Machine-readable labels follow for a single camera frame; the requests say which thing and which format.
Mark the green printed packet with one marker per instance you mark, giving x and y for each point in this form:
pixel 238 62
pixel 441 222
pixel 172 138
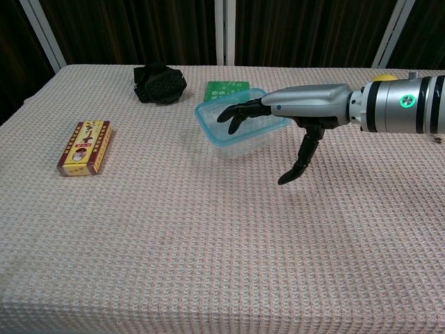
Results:
pixel 222 88

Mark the clear plastic food container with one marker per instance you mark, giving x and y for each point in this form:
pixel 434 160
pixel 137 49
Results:
pixel 243 146

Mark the dark brown curtain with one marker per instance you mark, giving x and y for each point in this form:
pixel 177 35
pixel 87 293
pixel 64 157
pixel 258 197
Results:
pixel 139 31

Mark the yellow and red cardboard box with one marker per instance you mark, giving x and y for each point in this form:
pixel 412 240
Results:
pixel 85 148

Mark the beige waffle weave tablecloth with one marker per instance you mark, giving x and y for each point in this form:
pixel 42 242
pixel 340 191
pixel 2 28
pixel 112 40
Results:
pixel 194 250

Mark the yellow lemon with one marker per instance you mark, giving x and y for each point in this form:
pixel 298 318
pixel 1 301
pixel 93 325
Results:
pixel 384 78

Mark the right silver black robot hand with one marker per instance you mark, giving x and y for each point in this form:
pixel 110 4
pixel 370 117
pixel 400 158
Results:
pixel 309 102

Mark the white slanted frame post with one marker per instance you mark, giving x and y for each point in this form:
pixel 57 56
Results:
pixel 393 33
pixel 42 33

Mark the blue transparent lid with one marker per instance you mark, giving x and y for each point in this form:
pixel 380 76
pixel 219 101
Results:
pixel 215 130

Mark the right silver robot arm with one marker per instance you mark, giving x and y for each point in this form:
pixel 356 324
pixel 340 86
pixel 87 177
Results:
pixel 400 104

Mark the white upright frame post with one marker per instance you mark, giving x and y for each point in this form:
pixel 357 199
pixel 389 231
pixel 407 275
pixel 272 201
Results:
pixel 225 31

